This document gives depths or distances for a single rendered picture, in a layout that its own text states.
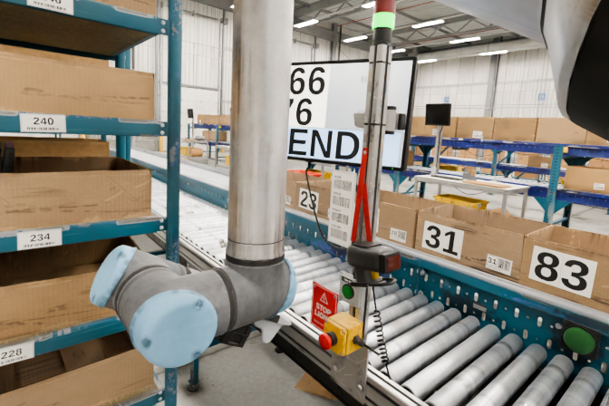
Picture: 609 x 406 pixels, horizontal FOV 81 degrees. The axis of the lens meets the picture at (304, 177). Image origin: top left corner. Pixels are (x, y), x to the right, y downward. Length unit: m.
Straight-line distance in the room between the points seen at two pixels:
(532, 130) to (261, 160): 5.72
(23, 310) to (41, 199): 0.20
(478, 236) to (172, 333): 1.14
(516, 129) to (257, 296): 5.79
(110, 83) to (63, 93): 0.08
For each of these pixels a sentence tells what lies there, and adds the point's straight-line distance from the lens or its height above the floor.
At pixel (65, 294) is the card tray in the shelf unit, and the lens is 0.85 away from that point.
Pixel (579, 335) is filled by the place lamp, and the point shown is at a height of 0.83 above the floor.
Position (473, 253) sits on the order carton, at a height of 0.94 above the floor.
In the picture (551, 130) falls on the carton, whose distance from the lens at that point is 6.02.
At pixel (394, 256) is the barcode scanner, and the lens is 0.82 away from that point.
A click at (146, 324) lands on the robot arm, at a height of 1.11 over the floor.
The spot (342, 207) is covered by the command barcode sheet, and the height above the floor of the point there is 1.15.
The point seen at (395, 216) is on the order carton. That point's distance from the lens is 1.58.
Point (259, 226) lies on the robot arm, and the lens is 0.51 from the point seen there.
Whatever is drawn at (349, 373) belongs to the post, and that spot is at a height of 0.72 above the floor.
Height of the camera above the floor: 1.34
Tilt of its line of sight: 7 degrees down
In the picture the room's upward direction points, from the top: 3 degrees clockwise
